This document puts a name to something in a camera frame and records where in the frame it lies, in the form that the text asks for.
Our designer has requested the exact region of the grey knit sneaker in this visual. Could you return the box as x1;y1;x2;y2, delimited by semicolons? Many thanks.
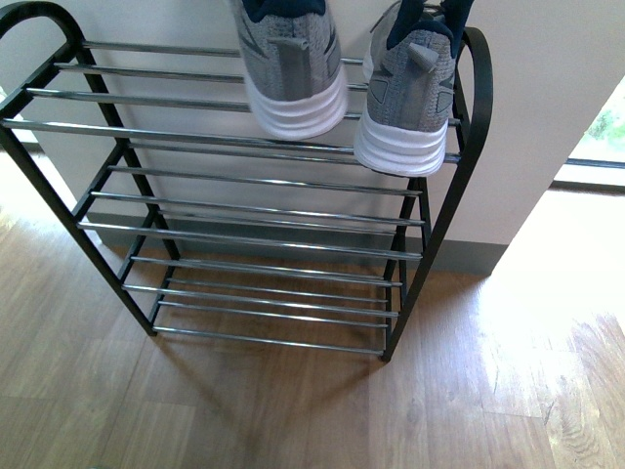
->
354;1;473;177
229;1;348;141

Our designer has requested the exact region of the black metal shoe rack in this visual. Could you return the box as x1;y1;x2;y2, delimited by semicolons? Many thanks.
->
1;1;493;361

